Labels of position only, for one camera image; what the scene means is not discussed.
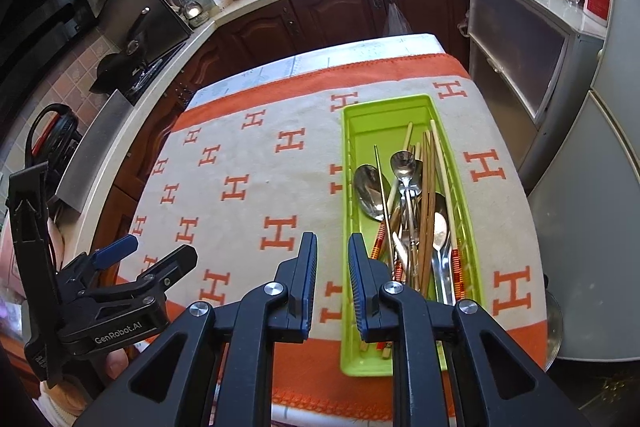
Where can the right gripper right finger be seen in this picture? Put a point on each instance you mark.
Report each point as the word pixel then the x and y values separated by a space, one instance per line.
pixel 451 363

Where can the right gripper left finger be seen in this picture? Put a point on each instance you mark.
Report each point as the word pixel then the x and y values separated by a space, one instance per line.
pixel 213 366

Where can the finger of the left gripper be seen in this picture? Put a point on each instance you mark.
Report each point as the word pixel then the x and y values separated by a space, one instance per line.
pixel 164 273
pixel 107 256

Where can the steel soup spoon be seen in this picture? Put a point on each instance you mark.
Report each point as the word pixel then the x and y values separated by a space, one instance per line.
pixel 441 255

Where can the bamboo chopstick red-striped end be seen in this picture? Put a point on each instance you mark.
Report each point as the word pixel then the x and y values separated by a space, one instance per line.
pixel 453 258

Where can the brown wooden chopstick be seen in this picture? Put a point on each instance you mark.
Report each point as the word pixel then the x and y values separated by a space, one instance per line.
pixel 428 209

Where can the lime green plastic utensil tray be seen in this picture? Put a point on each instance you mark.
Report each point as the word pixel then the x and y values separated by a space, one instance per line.
pixel 384 123

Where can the large steel spoon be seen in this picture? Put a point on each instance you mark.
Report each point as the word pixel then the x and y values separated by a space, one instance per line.
pixel 370 190

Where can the small steel spoon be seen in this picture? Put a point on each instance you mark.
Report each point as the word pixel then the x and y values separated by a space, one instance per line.
pixel 402 165

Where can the person's left hand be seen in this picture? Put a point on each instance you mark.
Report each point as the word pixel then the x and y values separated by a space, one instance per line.
pixel 70 395

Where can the white orange H-pattern cloth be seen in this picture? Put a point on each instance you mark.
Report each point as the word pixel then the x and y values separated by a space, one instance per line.
pixel 257 160

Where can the black gas stove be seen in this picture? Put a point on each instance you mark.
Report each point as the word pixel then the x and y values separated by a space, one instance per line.
pixel 145 33

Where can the grey refrigerator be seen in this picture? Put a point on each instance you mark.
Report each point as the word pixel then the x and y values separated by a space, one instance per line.
pixel 586 206

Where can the dark glass cabinet appliance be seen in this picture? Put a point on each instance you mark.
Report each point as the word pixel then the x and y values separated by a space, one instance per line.
pixel 525 47

